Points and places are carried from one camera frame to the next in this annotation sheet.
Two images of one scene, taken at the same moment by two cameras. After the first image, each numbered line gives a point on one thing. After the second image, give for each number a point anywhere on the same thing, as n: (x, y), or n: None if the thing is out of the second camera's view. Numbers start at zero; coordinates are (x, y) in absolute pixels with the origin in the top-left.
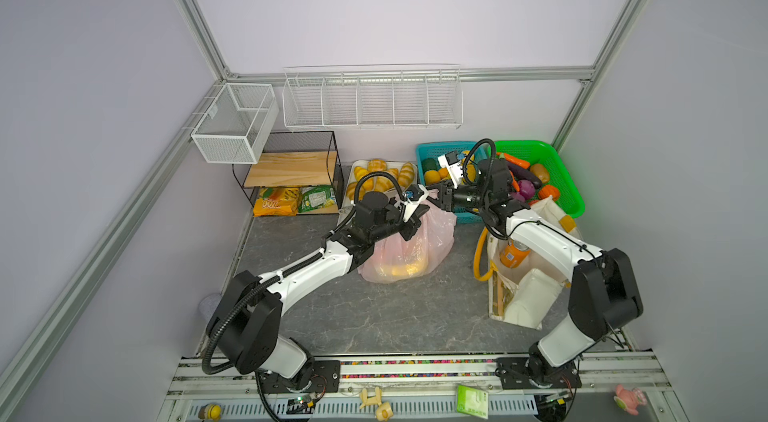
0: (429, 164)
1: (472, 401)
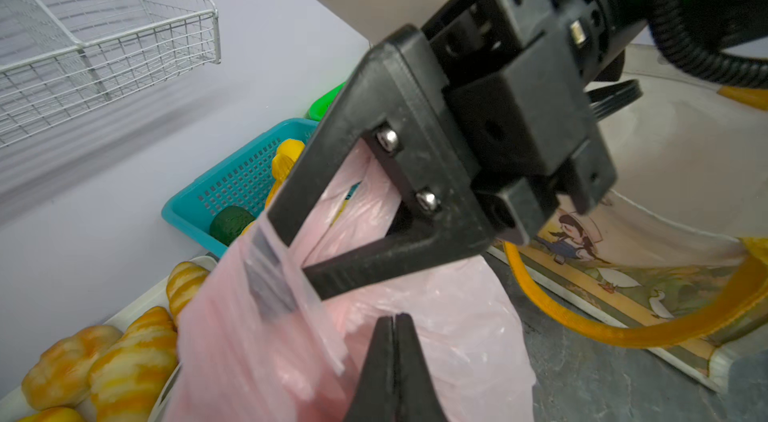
0: (228, 222)
1: None
